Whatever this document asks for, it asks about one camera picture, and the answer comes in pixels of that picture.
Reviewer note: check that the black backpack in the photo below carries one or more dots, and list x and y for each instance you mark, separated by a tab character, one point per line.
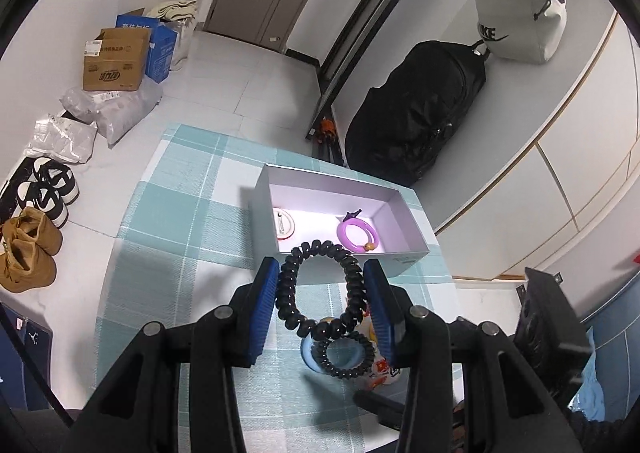
415	113

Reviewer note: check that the white shoulder bag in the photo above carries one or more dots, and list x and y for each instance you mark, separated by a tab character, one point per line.
520	18

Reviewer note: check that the teal checked tablecloth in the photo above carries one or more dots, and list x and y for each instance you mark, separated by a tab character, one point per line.
175	213

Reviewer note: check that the light blue cloth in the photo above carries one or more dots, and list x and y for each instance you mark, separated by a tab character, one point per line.
595	383

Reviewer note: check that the black tripod stand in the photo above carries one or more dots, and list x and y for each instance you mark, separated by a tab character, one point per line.
350	33

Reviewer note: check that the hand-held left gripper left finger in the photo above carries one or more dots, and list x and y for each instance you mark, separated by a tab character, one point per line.
265	305

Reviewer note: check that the white tote bag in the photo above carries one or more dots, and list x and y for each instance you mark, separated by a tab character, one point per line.
180	38

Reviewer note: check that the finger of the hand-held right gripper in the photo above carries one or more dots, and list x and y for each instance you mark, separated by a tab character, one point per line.
380	410

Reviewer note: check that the grey plastic parcel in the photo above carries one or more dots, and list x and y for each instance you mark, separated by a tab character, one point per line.
120	113

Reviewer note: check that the white cabinet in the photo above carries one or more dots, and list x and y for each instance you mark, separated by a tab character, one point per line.
590	183

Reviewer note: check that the brown boot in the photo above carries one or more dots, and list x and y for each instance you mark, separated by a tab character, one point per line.
25	265
35	230

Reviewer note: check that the orange tool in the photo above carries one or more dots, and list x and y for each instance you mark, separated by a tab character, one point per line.
327	128

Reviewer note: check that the person's right forearm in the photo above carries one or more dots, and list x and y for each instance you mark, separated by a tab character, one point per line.
600	433

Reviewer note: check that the dark blue box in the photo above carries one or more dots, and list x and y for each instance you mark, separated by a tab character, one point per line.
40	353

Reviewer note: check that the white round badge red rim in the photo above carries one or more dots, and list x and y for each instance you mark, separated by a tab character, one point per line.
287	228

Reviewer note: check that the blue cardboard box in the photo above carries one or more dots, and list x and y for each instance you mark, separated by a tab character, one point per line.
162	53

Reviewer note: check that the brown cardboard box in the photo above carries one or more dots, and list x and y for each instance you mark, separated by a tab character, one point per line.
117	68

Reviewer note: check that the white plastic parcel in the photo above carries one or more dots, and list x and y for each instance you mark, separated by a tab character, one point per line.
62	140

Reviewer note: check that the silver cardboard box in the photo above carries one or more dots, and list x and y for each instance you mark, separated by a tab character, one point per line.
265	213

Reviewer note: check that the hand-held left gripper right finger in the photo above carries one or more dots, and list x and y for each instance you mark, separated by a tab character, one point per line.
380	315

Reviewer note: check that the printed white round badge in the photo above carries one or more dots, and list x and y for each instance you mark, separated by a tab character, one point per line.
382	375

